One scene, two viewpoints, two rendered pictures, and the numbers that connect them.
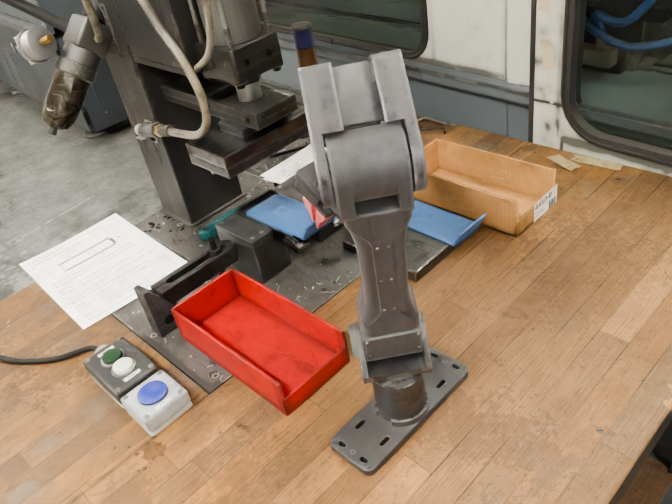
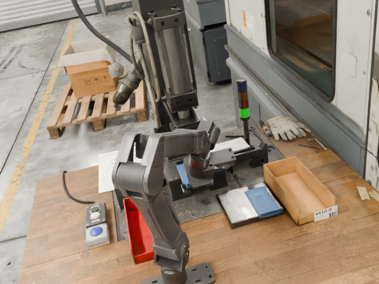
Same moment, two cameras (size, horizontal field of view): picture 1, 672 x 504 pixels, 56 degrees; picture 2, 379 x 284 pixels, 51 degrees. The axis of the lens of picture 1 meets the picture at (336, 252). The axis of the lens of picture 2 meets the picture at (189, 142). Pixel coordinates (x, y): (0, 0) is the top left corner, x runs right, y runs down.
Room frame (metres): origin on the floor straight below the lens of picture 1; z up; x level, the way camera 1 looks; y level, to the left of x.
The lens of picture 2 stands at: (-0.07, -0.51, 1.74)
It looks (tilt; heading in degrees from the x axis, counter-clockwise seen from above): 29 degrees down; 30
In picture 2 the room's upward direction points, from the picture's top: 10 degrees counter-clockwise
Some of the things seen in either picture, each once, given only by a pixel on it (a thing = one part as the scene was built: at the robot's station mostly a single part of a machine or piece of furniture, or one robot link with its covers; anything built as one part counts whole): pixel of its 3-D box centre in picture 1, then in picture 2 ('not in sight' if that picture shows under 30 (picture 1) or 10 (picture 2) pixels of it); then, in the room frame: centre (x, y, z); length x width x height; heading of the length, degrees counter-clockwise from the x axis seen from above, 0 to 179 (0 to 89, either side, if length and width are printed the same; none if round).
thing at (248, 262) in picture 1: (283, 227); (195, 177); (0.94, 0.08, 0.94); 0.20 x 0.10 x 0.07; 129
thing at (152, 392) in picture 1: (153, 395); (96, 232); (0.61, 0.28, 0.93); 0.04 x 0.04 x 0.02
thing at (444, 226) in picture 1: (436, 217); (263, 199); (0.88, -0.18, 0.93); 0.15 x 0.07 x 0.03; 38
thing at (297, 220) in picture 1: (290, 210); (192, 172); (0.88, 0.06, 1.00); 0.15 x 0.07 x 0.03; 40
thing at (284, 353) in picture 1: (257, 334); (147, 223); (0.68, 0.13, 0.93); 0.25 x 0.12 x 0.06; 39
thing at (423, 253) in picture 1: (410, 235); (248, 203); (0.88, -0.13, 0.91); 0.17 x 0.16 x 0.02; 129
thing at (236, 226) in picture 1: (278, 206); (193, 167); (0.94, 0.08, 0.98); 0.20 x 0.10 x 0.01; 129
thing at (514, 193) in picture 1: (475, 184); (298, 189); (0.96, -0.27, 0.93); 0.25 x 0.13 x 0.08; 39
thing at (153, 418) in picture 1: (159, 407); (98, 238); (0.61, 0.28, 0.90); 0.07 x 0.07 x 0.06; 39
